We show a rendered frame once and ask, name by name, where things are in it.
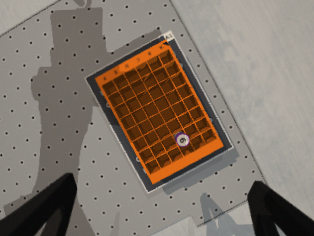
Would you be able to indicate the purple-capped vial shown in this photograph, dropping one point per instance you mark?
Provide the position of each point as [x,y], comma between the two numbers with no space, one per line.
[181,139]

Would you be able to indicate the orange tube rack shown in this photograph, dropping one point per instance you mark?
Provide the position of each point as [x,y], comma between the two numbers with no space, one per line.
[164,94]

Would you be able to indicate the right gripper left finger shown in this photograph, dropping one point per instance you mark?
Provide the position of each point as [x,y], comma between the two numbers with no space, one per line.
[53,205]

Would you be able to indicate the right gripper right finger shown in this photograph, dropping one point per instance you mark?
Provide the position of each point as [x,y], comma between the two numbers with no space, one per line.
[268,209]

